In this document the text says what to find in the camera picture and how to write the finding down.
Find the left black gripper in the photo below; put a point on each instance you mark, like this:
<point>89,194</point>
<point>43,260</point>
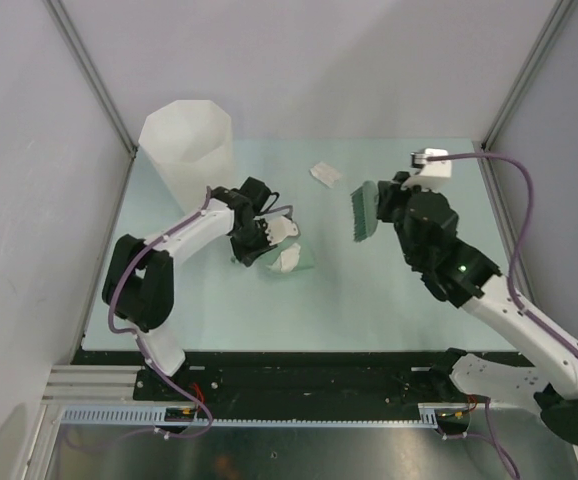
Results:
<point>246,256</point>

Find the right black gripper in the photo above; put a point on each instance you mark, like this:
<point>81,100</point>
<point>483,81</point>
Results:
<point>392,192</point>

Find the paper scrap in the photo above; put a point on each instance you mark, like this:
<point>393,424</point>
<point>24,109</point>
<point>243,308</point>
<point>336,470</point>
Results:
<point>325,174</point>
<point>287,260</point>

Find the green plastic dustpan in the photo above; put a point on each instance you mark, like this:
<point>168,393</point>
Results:
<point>259,260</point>

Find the green hand brush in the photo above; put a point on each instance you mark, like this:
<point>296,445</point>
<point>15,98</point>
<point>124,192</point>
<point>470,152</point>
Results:
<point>365,202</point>

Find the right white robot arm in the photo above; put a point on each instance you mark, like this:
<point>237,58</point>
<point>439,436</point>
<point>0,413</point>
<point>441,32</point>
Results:
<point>455,272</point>

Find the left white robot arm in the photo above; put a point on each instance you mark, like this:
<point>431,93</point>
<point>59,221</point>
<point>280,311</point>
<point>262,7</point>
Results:
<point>139,288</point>

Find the white faceted waste bin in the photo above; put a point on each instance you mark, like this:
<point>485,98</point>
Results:
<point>190,144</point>

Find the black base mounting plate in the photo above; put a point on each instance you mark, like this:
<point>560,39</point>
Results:
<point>299,382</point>

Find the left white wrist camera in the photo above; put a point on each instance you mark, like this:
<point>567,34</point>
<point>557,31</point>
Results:
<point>280,228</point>

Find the right aluminium side rail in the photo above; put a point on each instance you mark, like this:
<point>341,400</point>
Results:
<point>506,228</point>

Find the grey slotted cable duct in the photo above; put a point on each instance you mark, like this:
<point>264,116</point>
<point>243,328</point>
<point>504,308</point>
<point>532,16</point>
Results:
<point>425,416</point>

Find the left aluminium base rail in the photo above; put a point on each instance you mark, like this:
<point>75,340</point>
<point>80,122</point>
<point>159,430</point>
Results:
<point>69,384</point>

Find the right aluminium frame post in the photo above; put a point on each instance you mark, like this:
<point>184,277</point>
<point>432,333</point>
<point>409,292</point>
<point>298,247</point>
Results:
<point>544,43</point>

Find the aluminium frame post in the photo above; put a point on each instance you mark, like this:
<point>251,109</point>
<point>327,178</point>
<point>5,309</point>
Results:
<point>544,43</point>
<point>77,48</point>

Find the left aluminium frame post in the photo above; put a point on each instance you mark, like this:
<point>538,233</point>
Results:
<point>77,48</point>

